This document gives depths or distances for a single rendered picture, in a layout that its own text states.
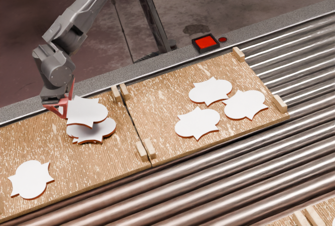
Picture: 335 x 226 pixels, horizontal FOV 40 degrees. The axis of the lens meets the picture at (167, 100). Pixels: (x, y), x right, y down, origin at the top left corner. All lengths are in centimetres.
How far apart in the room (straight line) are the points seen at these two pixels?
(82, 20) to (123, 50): 217
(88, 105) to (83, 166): 17
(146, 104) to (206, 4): 237
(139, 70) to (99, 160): 42
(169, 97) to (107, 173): 33
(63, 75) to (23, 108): 47
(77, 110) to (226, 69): 50
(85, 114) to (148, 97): 23
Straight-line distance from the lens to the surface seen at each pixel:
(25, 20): 408
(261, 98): 138
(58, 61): 115
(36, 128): 146
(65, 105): 124
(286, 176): 122
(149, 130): 134
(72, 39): 120
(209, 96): 140
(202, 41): 165
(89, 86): 158
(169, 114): 137
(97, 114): 131
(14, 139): 146
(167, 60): 161
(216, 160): 126
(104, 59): 331
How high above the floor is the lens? 187
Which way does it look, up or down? 41 degrees down
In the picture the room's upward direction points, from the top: 11 degrees counter-clockwise
